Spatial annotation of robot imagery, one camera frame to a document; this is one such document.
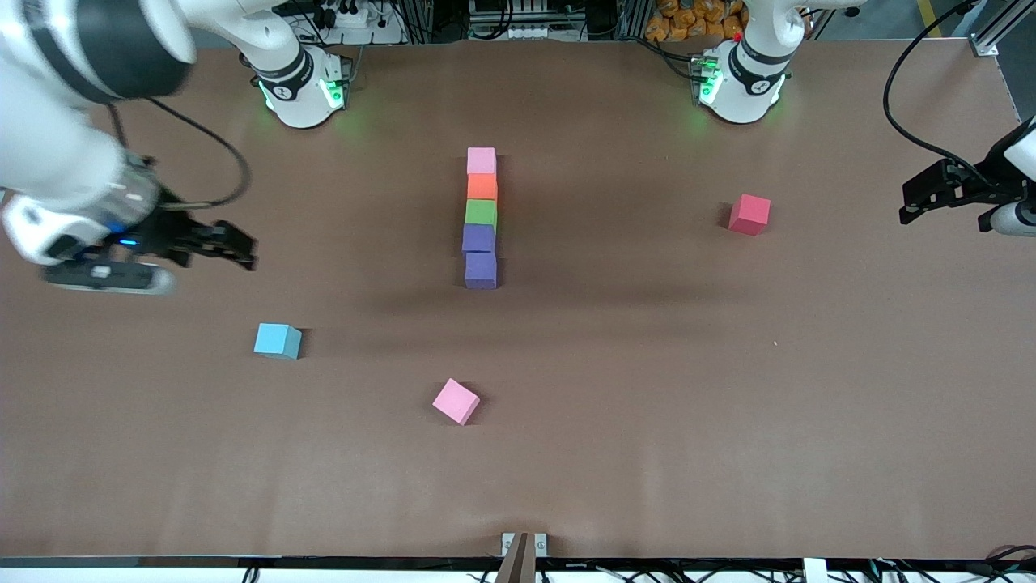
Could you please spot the grey metal bracket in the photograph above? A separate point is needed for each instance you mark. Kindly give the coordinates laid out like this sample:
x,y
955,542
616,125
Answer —
x,y
507,542

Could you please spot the pink foam block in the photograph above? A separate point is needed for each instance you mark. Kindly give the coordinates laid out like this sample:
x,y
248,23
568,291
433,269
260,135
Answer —
x,y
481,160
456,401

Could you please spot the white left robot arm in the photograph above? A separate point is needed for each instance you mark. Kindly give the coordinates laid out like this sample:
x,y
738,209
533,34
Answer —
x,y
749,81

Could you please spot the orange packets pile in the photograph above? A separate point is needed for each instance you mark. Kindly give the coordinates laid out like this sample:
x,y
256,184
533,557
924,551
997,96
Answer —
x,y
688,20

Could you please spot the black table edge rail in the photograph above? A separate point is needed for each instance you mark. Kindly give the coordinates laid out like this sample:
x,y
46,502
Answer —
x,y
243,561

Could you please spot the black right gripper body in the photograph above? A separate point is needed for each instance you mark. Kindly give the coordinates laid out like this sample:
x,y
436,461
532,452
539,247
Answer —
x,y
171,231

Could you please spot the purple foam block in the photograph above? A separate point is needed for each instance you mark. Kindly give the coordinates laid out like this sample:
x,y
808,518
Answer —
x,y
481,271
478,240

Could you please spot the brown strut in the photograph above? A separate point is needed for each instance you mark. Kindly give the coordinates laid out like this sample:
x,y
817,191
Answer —
x,y
518,567

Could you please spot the small white block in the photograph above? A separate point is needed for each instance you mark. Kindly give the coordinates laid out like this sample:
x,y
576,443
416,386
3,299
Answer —
x,y
815,571

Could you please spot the white power strip with plugs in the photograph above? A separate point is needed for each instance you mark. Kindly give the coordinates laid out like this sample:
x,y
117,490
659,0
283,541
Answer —
x,y
364,36

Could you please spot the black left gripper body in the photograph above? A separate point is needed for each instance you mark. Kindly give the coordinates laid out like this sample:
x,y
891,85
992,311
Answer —
x,y
974,185

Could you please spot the orange foam block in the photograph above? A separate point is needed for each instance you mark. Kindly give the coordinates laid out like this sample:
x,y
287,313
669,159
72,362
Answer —
x,y
482,187

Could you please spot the aluminium frame corner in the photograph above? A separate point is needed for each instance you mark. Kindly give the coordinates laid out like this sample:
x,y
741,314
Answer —
x,y
983,47

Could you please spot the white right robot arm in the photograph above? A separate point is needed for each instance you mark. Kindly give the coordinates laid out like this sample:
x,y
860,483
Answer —
x,y
48,170

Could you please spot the green foam block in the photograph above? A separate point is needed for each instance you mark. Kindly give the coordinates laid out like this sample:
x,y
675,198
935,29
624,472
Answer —
x,y
481,213

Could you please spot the red foam block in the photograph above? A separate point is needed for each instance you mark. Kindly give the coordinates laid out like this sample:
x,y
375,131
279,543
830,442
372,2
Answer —
x,y
749,214

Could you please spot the cyan foam block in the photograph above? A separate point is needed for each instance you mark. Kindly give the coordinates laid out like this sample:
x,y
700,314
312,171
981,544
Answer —
x,y
275,340

